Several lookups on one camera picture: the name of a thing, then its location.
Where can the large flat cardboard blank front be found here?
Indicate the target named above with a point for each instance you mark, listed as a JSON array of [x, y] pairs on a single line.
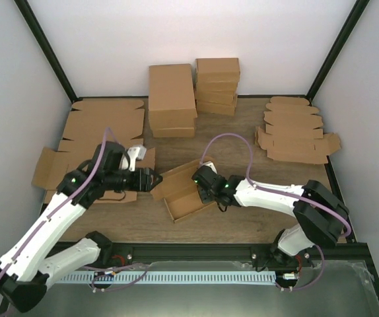
[[53, 165]]

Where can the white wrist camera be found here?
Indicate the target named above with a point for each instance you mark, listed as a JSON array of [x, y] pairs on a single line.
[[135, 153], [209, 164]]

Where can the small folded box bottom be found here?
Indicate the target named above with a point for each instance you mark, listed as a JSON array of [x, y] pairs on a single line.
[[213, 108]]

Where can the small folded box stack top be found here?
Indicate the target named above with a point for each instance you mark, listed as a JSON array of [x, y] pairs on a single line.
[[218, 69]]

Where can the large flat cardboard blank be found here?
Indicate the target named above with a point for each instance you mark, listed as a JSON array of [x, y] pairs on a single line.
[[53, 165], [90, 117]]

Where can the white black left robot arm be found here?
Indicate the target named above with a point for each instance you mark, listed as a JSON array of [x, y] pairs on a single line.
[[27, 270]]

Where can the light blue slotted cable duct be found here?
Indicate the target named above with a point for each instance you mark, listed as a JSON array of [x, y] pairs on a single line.
[[174, 278]]

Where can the stack of small flat blanks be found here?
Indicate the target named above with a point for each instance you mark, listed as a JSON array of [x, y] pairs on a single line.
[[294, 132]]

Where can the black frame post left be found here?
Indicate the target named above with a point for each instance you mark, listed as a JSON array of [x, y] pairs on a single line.
[[37, 31]]

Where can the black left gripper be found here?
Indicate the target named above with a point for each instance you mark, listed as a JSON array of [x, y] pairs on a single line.
[[143, 182]]

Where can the large folded cardboard box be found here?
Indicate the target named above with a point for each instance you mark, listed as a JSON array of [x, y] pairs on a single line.
[[171, 96], [175, 132]]

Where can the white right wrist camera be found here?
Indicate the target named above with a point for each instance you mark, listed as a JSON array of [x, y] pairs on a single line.
[[209, 164]]

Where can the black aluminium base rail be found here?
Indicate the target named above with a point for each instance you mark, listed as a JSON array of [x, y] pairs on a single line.
[[256, 254]]

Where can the large flat cardboard blank rear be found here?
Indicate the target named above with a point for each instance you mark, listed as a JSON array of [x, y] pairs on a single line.
[[90, 117]]

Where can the black frame post right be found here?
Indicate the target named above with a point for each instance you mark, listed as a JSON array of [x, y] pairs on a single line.
[[349, 25]]

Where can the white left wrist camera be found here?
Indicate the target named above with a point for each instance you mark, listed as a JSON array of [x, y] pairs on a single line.
[[135, 153]]

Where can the black frame post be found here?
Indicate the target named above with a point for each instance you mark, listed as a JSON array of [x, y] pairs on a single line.
[[349, 25], [37, 31]]

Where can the large folded cardboard box top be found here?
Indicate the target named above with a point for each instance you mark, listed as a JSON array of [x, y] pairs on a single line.
[[171, 96]]

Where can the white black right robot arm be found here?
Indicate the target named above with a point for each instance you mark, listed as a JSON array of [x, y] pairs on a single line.
[[321, 216]]

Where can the clear acrylic cover plate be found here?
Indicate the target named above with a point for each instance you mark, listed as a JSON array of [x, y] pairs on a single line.
[[344, 289]]

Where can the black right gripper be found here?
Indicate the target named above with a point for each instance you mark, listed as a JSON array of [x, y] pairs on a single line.
[[205, 197]]

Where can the large folded cardboard box bottom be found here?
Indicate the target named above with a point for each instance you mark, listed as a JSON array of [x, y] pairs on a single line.
[[175, 132]]

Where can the small brown cardboard box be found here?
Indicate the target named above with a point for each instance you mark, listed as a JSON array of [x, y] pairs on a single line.
[[179, 192]]

